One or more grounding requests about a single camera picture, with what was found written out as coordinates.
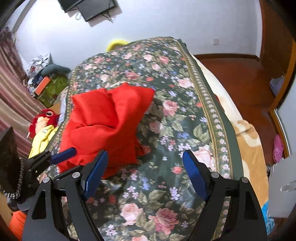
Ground green patterned box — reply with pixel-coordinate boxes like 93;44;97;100
37;75;69;108

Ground orange box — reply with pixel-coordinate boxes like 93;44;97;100
35;76;51;95

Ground green floral bedspread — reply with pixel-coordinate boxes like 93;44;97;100
65;37;243;240

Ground yellow garment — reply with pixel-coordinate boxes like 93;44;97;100
28;125;58;159

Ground dark green cushion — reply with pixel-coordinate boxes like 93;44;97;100
41;64;71;77

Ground red plush bird toy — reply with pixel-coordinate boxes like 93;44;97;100
28;109;60;138

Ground yellow round object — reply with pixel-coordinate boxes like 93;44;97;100
106;40;129;52

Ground red garment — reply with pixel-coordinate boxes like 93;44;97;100
58;83;154;179

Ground striped maroon curtain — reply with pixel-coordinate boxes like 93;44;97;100
0;29;45;158

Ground wall mounted black television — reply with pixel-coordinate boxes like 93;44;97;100
58;0;116;22

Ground pink croc shoe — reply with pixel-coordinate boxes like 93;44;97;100
273;134;283;163

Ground brown wooden door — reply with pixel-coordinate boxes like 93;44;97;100
259;1;295;109

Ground brown cream fleece blanket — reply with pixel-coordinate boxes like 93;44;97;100
193;57;268;207

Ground white wall socket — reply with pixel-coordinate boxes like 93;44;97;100
213;39;219;45

